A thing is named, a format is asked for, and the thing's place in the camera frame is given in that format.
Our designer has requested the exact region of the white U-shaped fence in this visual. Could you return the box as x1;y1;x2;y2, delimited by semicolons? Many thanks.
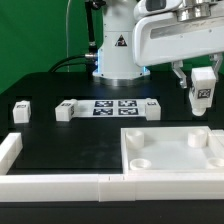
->
0;133;224;202

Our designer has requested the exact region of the white marker base plate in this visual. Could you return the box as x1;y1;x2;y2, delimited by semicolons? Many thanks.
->
74;99;145;118

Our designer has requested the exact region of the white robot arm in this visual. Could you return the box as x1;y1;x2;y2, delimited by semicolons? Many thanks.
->
85;0;224;88

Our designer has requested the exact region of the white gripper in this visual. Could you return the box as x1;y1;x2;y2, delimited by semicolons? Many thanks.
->
132;0;224;89

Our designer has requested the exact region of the white square tabletop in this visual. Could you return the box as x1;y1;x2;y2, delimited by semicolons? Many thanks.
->
121;126;224;175

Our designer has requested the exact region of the thin white cable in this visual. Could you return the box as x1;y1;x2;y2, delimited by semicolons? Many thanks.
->
65;0;73;73

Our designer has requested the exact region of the black cable bundle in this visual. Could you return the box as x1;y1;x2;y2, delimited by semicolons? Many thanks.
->
48;53;98;73

